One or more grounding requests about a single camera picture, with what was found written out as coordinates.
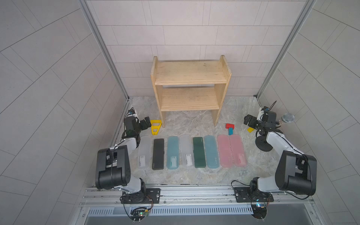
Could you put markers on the pink pencil case plain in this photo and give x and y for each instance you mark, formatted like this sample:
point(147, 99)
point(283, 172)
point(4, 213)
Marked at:
point(225, 151)

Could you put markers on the aluminium corner post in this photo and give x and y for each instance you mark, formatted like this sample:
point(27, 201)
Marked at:
point(94, 28)
point(290, 39)

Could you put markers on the left aluminium corner post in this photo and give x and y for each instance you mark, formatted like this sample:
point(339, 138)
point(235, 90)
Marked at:
point(94, 28)

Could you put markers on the right aluminium corner post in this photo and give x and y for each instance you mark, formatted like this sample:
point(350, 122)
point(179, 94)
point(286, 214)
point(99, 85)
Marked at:
point(290, 39)

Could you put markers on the clear white pencil case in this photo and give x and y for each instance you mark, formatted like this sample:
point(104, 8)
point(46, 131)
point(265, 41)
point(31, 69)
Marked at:
point(144, 152)
point(186, 149)

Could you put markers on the dark green pencil case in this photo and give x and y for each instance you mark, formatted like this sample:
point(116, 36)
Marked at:
point(198, 151)

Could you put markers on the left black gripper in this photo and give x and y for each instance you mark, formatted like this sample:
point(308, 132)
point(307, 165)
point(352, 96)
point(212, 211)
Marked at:
point(146, 123)

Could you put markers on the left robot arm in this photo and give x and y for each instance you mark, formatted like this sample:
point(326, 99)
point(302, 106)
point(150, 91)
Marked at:
point(113, 169)

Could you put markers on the right green circuit board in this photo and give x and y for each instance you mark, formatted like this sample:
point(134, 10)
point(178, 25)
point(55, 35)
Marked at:
point(259, 212)

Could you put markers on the wooden two-tier shelf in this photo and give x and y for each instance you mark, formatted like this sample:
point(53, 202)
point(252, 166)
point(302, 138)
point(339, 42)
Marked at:
point(190, 85)

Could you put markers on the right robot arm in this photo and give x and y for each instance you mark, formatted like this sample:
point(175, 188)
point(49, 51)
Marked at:
point(296, 172)

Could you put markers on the black microphone stand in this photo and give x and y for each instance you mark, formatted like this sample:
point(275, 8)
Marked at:
point(262, 144)

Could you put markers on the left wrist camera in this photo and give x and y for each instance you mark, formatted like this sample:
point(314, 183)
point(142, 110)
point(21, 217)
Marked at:
point(131, 113)

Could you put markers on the green circuit board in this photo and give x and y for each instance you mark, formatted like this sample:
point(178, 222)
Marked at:
point(259, 212)
point(138, 214)

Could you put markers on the black pencil case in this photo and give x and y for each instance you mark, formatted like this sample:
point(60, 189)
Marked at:
point(158, 154)

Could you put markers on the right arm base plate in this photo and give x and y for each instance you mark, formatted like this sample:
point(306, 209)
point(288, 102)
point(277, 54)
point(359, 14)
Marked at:
point(246, 195)

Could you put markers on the left green circuit board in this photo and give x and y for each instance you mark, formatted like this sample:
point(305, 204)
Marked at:
point(138, 214)

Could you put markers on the teal wooden block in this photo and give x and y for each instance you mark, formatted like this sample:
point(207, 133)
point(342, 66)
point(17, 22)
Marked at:
point(230, 131)

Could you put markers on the pink pencil case with label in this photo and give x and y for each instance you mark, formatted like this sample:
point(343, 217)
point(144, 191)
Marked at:
point(238, 153)

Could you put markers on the red wooden block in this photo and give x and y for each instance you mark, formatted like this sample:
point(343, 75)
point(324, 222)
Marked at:
point(230, 126)

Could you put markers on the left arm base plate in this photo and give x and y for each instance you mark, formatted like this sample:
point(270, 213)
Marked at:
point(151, 195)

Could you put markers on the yellow wooden block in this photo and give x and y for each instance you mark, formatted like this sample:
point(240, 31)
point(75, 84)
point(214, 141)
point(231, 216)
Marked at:
point(250, 129)

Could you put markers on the light teal pencil case top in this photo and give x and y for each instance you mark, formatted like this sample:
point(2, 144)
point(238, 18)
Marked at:
point(173, 156)

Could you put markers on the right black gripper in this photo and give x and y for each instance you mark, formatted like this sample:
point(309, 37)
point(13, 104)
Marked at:
point(252, 123)

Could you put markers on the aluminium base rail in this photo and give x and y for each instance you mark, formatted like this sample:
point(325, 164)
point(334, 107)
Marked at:
point(183, 195)

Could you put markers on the yellow triangular plastic frame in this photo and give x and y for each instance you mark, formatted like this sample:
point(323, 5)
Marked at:
point(155, 127)

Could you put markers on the light blue pencil case bottom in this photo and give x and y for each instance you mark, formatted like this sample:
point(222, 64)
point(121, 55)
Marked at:
point(211, 152)

